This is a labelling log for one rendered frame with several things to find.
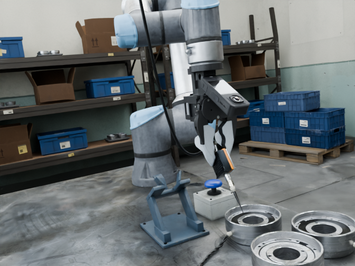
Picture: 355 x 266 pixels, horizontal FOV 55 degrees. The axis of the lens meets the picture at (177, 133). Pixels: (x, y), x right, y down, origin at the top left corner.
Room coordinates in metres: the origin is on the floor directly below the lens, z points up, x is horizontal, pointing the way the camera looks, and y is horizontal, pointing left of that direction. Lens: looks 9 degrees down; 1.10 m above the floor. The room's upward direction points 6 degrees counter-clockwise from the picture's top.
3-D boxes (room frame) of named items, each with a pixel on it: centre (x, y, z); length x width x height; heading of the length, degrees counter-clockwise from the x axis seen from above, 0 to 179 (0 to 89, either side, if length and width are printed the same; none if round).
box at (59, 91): (3.91, 1.34, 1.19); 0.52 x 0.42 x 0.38; 118
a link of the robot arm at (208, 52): (0.73, -0.07, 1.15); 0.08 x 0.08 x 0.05
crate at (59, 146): (3.93, 1.34, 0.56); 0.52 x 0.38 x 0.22; 115
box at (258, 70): (5.21, -1.15, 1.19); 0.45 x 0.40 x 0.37; 113
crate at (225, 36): (4.92, -0.57, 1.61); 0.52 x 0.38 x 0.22; 121
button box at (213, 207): (0.75, -0.07, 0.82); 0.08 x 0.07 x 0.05; 28
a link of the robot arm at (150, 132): (1.06, 0.08, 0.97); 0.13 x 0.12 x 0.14; 94
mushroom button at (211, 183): (0.74, -0.07, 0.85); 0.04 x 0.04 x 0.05
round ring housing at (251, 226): (0.62, -0.12, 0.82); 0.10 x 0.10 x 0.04
